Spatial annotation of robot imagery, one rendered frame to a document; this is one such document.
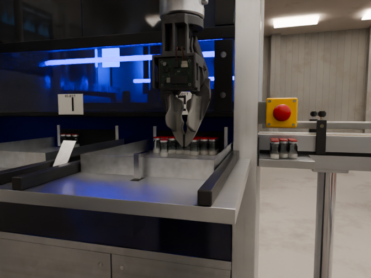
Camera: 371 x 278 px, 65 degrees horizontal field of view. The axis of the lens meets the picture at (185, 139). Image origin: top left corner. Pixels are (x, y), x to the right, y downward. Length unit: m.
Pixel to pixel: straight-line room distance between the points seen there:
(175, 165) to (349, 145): 0.52
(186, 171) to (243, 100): 0.30
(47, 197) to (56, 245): 0.59
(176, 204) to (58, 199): 0.18
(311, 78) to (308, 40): 1.29
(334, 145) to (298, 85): 10.11
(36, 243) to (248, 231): 0.67
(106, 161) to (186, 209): 0.24
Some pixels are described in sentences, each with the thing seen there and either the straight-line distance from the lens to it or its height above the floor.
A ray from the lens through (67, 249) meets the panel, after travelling 1.04.
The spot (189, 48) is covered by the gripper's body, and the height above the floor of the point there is 1.10.
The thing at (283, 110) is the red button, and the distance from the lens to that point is 0.71.
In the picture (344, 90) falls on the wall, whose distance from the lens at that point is 11.09.
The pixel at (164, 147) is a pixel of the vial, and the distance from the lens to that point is 0.74.
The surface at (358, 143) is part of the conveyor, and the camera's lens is 0.89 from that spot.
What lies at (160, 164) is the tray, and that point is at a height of 0.90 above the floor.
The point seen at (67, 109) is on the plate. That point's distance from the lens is 0.93.
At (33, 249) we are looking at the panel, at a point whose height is 0.56.
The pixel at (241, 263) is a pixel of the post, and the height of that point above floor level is 0.60.
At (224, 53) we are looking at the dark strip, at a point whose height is 1.14.
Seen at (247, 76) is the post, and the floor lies 1.08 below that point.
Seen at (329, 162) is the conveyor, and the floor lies 0.86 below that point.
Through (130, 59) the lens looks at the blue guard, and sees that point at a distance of 0.84.
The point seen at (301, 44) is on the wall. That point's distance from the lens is 11.17.
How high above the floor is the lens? 0.99
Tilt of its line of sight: 5 degrees down
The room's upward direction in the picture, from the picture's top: straight up
